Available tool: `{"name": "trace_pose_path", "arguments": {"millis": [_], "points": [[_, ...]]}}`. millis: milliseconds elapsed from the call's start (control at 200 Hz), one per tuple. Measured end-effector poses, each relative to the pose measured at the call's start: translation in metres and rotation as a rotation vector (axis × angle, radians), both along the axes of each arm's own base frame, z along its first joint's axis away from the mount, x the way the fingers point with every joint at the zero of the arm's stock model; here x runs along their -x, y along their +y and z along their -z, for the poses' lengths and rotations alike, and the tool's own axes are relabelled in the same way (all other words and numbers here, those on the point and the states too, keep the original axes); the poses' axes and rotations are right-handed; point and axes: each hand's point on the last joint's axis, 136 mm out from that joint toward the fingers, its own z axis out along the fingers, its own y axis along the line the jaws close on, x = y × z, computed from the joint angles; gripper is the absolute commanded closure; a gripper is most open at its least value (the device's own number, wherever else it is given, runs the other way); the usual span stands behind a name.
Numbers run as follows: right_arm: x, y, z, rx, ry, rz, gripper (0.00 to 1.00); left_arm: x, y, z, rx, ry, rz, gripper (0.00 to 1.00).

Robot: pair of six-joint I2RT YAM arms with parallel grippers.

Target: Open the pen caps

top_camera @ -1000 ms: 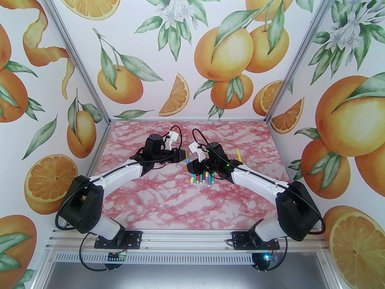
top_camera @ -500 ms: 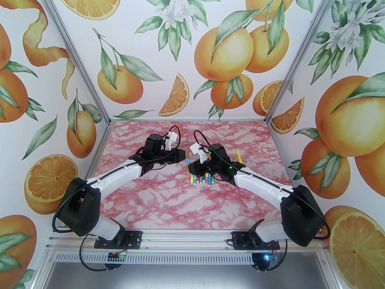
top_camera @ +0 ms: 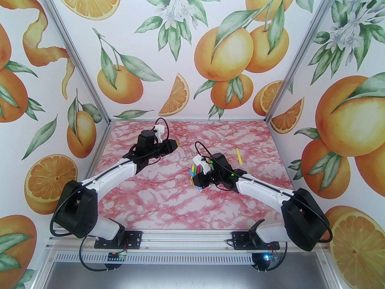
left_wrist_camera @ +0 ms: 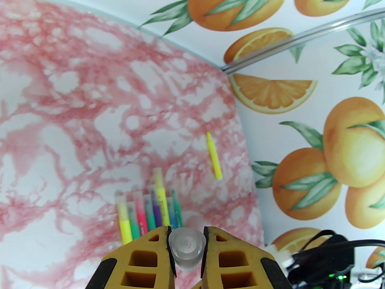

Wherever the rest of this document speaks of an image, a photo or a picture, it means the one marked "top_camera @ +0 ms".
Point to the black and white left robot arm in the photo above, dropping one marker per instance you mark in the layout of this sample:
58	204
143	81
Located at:
78	209

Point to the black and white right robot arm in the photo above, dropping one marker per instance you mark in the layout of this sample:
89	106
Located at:
303	218

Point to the grey metal shelf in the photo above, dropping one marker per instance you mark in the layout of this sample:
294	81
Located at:
192	277

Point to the black controller with LED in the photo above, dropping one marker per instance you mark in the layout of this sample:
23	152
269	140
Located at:
261	262

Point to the small green circuit board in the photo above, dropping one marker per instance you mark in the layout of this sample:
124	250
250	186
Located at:
118	256

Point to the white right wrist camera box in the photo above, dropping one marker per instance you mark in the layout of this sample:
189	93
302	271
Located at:
201	163

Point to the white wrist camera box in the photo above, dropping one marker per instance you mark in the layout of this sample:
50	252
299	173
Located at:
201	163
159	131

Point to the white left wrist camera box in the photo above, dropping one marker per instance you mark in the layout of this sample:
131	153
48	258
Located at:
159	131

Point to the thin aluminium side rail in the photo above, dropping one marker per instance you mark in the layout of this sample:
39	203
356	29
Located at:
101	140

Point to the aluminium mounting rail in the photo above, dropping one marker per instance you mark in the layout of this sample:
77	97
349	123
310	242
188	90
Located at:
186	239

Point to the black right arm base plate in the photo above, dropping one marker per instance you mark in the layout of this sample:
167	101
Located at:
239	242

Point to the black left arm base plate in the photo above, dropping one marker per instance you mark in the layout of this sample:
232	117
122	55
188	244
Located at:
135	239

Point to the aluminium frame post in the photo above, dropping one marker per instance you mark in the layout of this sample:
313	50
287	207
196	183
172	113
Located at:
77	56
300	56

